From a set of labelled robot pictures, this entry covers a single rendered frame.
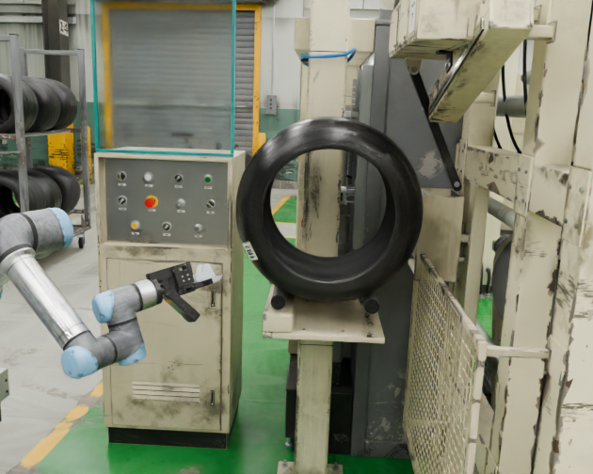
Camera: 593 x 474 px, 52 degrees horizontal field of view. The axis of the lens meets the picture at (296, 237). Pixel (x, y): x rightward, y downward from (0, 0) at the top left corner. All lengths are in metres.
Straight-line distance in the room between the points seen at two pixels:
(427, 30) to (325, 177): 0.78
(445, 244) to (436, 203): 0.15
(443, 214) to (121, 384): 1.52
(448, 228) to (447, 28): 0.81
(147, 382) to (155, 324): 0.26
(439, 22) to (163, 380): 1.85
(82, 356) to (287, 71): 9.55
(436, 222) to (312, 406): 0.83
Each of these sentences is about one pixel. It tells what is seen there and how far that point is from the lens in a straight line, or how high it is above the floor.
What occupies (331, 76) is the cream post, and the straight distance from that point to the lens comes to 2.10.
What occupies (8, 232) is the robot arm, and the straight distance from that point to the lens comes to 1.67.
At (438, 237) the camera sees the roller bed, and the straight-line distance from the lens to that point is 2.11.
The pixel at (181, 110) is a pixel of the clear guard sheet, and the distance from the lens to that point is 2.46.
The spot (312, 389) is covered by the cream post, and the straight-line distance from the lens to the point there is 2.34.
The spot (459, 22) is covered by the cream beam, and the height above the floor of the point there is 1.68.
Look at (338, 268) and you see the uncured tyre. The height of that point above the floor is 0.94.
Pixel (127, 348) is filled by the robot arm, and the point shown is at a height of 0.88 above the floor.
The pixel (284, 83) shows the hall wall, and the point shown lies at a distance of 10.80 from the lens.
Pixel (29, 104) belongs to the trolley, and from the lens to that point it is 5.38.
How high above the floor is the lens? 1.48
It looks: 12 degrees down
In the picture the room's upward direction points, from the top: 2 degrees clockwise
